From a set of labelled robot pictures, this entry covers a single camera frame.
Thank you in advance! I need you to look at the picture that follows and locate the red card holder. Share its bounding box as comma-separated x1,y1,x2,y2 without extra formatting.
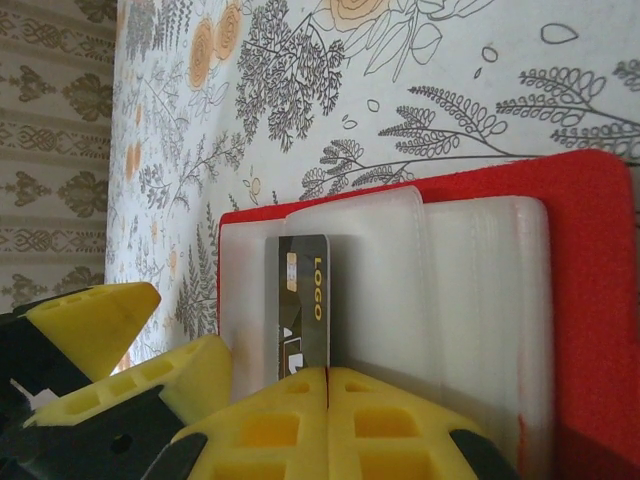
217,148,640,480

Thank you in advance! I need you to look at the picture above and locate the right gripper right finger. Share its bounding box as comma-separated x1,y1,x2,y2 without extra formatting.
327,367,522,480

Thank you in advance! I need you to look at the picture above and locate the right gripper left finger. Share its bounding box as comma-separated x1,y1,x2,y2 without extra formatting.
169,367,330,480

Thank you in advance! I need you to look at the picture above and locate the black VIP card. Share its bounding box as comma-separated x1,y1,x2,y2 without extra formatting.
263,233,332,389

